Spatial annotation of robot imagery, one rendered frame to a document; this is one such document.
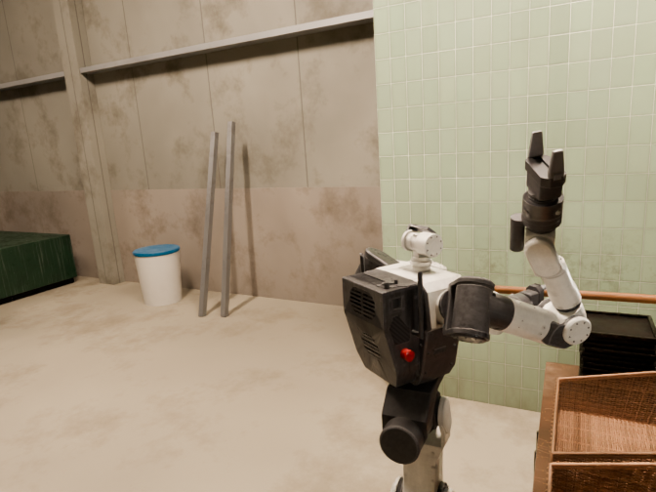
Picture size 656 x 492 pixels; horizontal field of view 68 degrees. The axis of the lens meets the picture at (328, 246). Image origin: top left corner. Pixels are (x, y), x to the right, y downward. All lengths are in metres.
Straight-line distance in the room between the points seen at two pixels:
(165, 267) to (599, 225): 4.50
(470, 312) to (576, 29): 2.15
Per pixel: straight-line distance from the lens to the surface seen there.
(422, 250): 1.36
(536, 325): 1.35
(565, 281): 1.35
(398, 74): 3.23
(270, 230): 5.59
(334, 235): 5.17
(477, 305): 1.23
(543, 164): 1.22
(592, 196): 3.09
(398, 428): 1.39
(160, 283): 6.00
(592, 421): 2.37
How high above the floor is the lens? 1.78
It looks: 12 degrees down
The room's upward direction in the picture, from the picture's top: 4 degrees counter-clockwise
